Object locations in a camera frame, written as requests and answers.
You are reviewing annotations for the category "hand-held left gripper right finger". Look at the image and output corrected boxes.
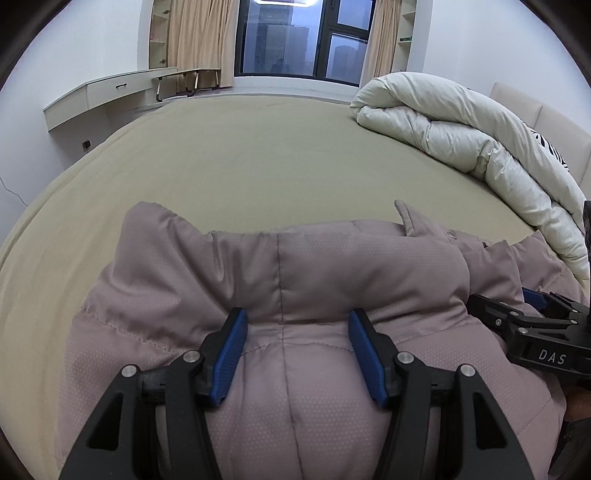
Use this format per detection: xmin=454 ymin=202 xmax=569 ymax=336
xmin=348 ymin=308 xmax=528 ymax=480

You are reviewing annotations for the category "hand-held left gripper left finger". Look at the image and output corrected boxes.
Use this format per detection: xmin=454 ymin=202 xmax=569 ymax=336
xmin=59 ymin=308 xmax=249 ymax=480

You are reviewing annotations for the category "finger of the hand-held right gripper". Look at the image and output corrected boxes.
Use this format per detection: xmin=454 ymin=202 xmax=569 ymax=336
xmin=466 ymin=292 xmax=578 ymax=334
xmin=521 ymin=286 xmax=591 ymax=319

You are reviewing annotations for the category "mauve hooded puffer coat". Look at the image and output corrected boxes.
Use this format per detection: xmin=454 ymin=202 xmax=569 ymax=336
xmin=54 ymin=199 xmax=583 ymax=480

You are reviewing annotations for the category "zebra striped pillow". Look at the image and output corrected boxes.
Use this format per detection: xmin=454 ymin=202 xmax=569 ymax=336
xmin=521 ymin=117 xmax=572 ymax=171

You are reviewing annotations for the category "white rolled duvet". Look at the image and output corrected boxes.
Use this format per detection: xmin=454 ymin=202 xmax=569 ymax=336
xmin=349 ymin=72 xmax=586 ymax=283

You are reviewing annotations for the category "beige padded headboard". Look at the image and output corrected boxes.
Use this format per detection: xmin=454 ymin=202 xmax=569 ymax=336
xmin=489 ymin=82 xmax=591 ymax=195

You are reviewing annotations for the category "bed with beige sheet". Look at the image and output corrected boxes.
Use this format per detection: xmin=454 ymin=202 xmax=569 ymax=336
xmin=0 ymin=90 xmax=566 ymax=444

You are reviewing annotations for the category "small folding table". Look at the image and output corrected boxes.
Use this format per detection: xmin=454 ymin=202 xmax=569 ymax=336
xmin=152 ymin=68 xmax=221 ymax=103

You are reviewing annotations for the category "beige curtain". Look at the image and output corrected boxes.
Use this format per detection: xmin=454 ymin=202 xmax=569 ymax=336
xmin=166 ymin=0 xmax=242 ymax=89
xmin=359 ymin=0 xmax=405 ymax=88

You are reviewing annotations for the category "dark framed window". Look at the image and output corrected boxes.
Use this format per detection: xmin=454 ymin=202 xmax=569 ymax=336
xmin=235 ymin=0 xmax=376 ymax=86

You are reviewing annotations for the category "white cable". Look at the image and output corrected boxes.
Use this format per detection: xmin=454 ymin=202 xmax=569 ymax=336
xmin=0 ymin=178 xmax=29 ymax=205

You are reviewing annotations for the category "white wall desk with drawer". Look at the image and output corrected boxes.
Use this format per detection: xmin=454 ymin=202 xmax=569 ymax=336
xmin=43 ymin=67 xmax=178 ymax=132

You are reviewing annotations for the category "white wall shelf unit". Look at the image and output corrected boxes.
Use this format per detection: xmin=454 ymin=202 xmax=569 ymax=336
xmin=148 ymin=0 xmax=172 ymax=70
xmin=392 ymin=0 xmax=417 ymax=75

